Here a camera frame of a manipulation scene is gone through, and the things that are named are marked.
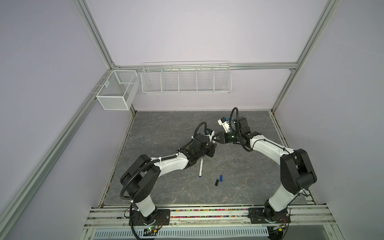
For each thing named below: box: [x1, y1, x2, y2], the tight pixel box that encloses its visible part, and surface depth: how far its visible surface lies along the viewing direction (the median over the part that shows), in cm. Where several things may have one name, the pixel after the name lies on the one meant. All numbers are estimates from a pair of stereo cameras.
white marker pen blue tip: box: [199, 157, 203, 178], surface depth 91 cm
